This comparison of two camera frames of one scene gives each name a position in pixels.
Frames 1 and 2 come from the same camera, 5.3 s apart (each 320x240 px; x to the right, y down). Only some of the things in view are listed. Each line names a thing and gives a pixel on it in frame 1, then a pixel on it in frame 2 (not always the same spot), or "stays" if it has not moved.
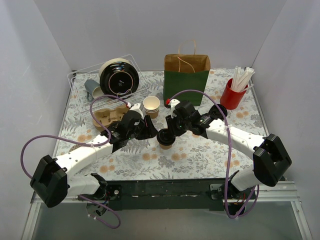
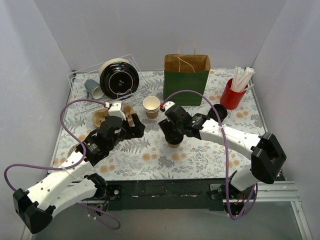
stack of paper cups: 151,105 stays
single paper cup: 165,147 to 174,146
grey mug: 93,88 stays
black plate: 119,79 stays
